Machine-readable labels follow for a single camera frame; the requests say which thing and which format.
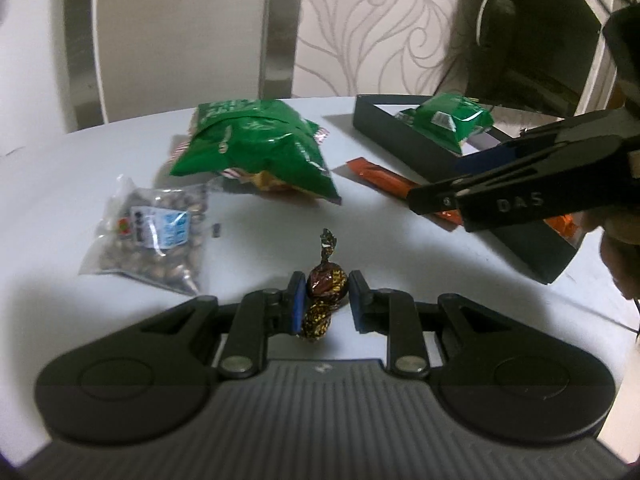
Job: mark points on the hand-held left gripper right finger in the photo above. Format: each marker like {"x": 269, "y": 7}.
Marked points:
{"x": 356, "y": 305}

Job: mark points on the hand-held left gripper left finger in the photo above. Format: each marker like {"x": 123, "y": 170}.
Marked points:
{"x": 298, "y": 305}

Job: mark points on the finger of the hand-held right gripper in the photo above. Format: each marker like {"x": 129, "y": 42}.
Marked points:
{"x": 435, "y": 197}
{"x": 590, "y": 125}

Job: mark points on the brown candy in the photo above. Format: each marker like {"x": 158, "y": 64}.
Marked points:
{"x": 325, "y": 280}

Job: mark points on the orange snack stick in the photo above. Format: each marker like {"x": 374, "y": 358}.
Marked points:
{"x": 380, "y": 177}

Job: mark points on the small green snack packet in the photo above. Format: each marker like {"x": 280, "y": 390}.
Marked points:
{"x": 445, "y": 120}

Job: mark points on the dark box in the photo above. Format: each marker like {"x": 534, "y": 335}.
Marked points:
{"x": 385, "y": 135}

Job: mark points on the clear seed packet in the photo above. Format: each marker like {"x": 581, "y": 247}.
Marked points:
{"x": 150, "y": 240}

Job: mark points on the large green snack packet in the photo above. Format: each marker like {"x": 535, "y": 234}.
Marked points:
{"x": 250, "y": 145}

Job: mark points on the person's right hand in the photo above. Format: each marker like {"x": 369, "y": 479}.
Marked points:
{"x": 620, "y": 250}

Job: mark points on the orange snack packet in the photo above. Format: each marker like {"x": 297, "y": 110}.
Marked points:
{"x": 562, "y": 225}

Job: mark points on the black wall television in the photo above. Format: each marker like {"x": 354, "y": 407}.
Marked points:
{"x": 540, "y": 35}

